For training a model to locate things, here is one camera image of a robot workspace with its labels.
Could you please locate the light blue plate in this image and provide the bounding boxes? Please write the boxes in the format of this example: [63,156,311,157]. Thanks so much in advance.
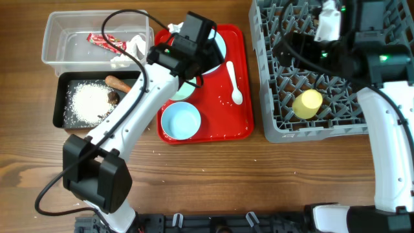
[202,29,226,75]

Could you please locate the red sauce packet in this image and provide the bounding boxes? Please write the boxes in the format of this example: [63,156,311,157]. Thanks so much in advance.
[86,33,127,54]

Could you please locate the right black cable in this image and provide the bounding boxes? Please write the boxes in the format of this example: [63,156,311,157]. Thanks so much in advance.
[278,0,414,162]

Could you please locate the clear plastic bin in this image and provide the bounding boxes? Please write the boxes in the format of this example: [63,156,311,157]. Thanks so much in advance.
[41,10,154,76]

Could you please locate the light blue bowl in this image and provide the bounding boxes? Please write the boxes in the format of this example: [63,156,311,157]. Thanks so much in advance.
[161,102,201,140]

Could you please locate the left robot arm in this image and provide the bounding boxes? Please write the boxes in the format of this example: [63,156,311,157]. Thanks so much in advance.
[60,12,224,232]

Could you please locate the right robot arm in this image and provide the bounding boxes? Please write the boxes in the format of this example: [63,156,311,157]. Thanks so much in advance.
[278,1,413,232]

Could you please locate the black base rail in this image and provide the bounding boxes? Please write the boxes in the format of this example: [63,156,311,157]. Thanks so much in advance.
[73,212,314,233]

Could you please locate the yellow plastic cup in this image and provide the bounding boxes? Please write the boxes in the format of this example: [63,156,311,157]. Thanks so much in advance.
[292,89,323,119]

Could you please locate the grey dishwasher rack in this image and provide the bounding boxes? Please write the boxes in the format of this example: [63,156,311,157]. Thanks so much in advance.
[248,0,413,143]

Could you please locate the white rice pile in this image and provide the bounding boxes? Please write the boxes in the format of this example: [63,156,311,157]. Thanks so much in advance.
[63,82,115,128]

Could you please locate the brown food scrap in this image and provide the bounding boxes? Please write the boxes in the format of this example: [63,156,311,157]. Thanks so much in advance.
[107,91,120,105]

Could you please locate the white napkin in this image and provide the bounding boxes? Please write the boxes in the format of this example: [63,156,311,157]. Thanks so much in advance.
[111,35,146,69]

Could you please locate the green bowl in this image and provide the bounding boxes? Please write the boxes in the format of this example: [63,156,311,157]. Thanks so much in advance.
[170,77,197,102]

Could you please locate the left black cable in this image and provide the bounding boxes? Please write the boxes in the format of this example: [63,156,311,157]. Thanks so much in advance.
[34,8,171,233]

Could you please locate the black cable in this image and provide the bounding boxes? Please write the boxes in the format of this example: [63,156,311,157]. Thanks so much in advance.
[278,0,414,162]
[34,8,171,233]

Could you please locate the white plastic spoon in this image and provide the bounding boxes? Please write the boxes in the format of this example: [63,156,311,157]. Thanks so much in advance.
[226,61,243,105]

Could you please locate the orange carrot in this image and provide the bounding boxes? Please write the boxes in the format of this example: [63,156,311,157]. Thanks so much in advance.
[105,75,131,93]

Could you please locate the red serving tray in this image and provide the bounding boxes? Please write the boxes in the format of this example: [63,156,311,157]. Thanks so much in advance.
[157,24,254,144]

